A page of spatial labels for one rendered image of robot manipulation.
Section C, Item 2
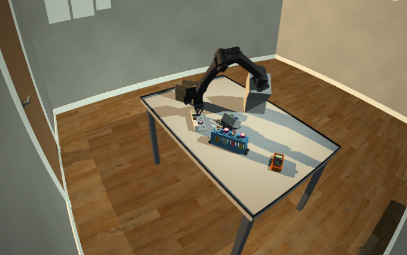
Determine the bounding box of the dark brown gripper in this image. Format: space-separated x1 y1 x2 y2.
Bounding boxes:
193 96 204 116

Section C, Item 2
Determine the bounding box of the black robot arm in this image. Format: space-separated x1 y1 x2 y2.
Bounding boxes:
183 47 269 105

